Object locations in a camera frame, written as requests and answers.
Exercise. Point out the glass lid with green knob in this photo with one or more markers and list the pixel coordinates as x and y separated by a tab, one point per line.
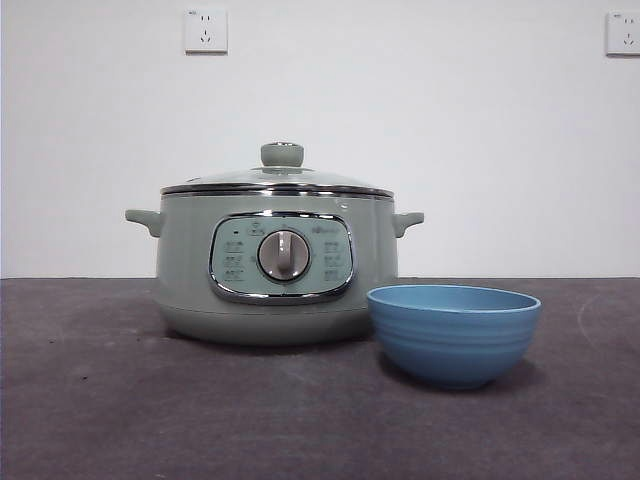
281	154

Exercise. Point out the pale green electric steamer pot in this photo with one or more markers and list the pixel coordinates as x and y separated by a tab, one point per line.
192	310

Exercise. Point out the blue ribbed bowl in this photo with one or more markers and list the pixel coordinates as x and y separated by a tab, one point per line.
456	346

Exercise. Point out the white wall socket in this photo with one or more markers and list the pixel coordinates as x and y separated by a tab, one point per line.
206	31
624	33

